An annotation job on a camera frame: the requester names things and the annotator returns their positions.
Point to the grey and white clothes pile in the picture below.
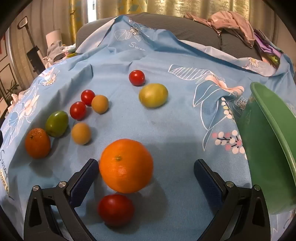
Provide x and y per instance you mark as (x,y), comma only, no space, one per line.
(55,52)

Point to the green plastic bowl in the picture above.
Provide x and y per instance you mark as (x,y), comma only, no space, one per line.
(266,148)

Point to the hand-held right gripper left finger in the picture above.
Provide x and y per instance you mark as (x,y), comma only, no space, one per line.
(84,180)

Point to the small potted plant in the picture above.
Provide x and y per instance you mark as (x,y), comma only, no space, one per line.
(12,89)

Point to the yellow patterned curtain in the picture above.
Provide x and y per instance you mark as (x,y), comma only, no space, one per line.
(161,7)

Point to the blue floral bed sheet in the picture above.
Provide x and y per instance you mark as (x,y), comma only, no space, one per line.
(175,125)

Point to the large orange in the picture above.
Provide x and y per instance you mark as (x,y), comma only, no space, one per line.
(126,165)

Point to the purple cloth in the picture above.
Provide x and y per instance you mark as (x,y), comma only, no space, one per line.
(266,46)

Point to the white cylinder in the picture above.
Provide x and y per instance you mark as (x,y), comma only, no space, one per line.
(53,37)

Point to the tan round fruit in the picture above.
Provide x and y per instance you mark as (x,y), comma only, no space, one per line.
(81,133)
(100,104)

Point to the grey sofa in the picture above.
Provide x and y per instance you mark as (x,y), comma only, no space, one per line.
(185,27)

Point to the yellow-green lemon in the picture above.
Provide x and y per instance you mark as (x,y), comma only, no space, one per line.
(153,95)

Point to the green oval fruit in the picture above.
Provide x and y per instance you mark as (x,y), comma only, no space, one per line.
(56,124)

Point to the large red tomato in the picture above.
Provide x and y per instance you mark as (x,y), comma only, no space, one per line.
(115,210)

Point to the red cherry tomato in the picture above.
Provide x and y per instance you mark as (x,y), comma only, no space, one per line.
(78,110)
(87,97)
(137,77)

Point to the black stick vacuum cleaner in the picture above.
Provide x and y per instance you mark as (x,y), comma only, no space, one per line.
(34,55)

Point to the pink clothes pile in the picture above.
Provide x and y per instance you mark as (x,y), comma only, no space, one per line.
(231,20)

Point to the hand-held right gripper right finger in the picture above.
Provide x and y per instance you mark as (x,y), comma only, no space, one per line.
(207,179)

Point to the small orange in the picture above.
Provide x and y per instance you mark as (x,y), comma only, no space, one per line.
(37,143)

